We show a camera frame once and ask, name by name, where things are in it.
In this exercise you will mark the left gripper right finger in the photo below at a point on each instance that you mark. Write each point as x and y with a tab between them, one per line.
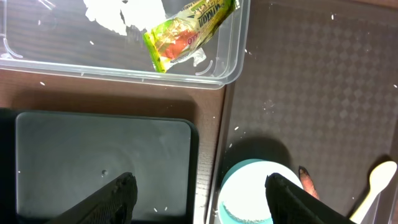
289	204

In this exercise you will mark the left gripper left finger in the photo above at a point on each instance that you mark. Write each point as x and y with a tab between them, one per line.
111	204

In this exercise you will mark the pale yellow plastic spoon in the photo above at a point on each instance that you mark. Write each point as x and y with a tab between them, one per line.
379	179

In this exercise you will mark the yellow green snack wrapper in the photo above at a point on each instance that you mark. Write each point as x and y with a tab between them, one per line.
180	36

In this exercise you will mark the white tissue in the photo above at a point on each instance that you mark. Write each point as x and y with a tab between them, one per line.
118	15

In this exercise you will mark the black waste bin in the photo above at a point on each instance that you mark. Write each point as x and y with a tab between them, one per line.
51	161

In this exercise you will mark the clear plastic waste bin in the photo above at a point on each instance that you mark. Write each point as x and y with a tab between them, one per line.
57	38

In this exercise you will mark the orange carrot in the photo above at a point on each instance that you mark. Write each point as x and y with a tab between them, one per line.
307	182

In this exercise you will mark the light blue rice bowl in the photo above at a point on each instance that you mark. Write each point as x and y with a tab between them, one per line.
242	197

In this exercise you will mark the dark brown serving tray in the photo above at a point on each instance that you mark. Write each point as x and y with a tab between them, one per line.
318	90

